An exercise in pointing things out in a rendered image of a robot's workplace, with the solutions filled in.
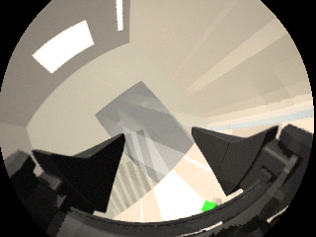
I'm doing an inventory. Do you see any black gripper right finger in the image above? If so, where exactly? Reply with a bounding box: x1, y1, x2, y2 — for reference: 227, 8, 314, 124
191, 125, 277, 197

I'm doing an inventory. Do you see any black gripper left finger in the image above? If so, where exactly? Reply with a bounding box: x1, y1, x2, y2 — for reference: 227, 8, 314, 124
32, 133, 125, 213

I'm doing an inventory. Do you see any green block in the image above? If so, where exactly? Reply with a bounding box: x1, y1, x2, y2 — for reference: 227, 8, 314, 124
201, 200, 217, 210

